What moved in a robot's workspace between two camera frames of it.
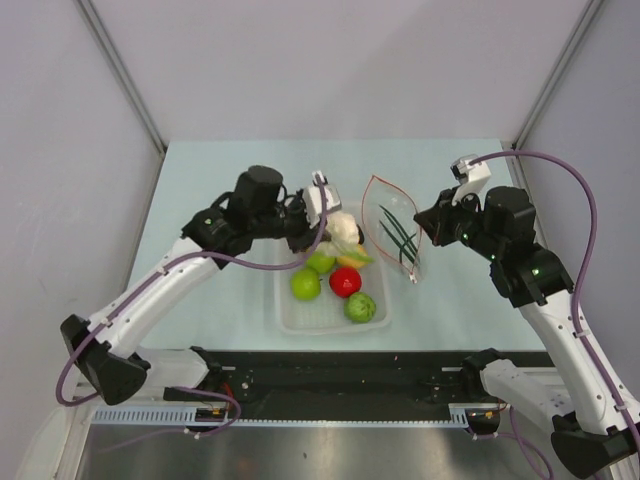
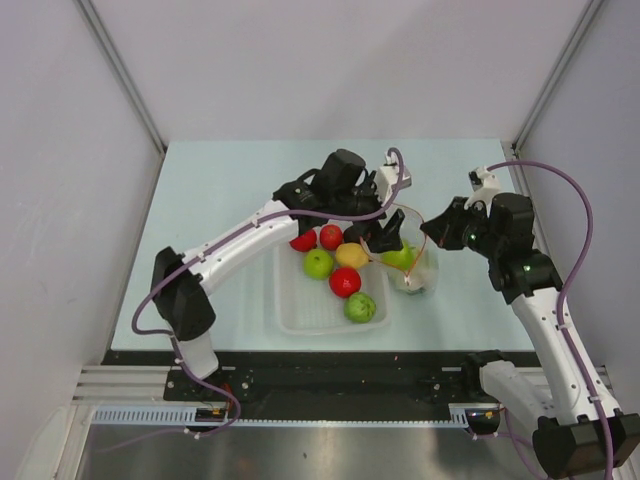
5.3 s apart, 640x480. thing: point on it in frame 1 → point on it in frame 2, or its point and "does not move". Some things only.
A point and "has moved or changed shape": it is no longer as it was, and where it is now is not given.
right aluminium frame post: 581,29 does not move
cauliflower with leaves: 344,233 → 423,277
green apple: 305,285 → 404,258
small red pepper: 344,281 does not move
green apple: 323,262 does not move
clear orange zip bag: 390,226 has moved or changed shape
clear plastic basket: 325,314 does not move
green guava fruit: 359,307 does not move
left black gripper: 307,237 → 379,238
